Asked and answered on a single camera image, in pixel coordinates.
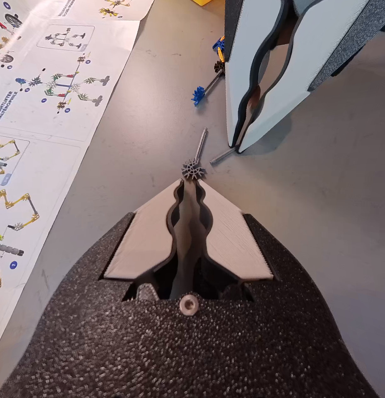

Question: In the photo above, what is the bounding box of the grey toy connector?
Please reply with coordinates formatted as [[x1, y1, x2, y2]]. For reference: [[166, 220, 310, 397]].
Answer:
[[181, 158, 206, 180]]

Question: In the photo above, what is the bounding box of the blue yellow toy rod model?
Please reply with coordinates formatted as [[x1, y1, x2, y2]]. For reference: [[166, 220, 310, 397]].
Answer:
[[191, 36, 226, 106]]

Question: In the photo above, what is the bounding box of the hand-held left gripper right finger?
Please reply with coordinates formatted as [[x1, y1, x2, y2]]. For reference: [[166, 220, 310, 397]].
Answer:
[[195, 180, 274, 283]]

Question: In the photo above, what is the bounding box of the grey desk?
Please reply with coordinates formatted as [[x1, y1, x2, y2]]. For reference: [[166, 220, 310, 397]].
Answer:
[[0, 0, 385, 386]]

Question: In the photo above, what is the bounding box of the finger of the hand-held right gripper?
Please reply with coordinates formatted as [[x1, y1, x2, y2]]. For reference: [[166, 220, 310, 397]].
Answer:
[[225, 0, 290, 148], [237, 0, 372, 154]]

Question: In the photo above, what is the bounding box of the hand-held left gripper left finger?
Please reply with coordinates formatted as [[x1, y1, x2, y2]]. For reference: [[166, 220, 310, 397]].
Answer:
[[103, 179, 184, 280]]

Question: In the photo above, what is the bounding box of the blue toy connector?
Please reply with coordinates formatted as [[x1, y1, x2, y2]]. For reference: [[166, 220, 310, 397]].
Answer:
[[191, 86, 207, 106]]

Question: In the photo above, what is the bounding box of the white instruction sheet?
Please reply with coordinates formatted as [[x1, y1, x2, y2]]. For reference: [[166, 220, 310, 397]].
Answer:
[[0, 0, 156, 352]]

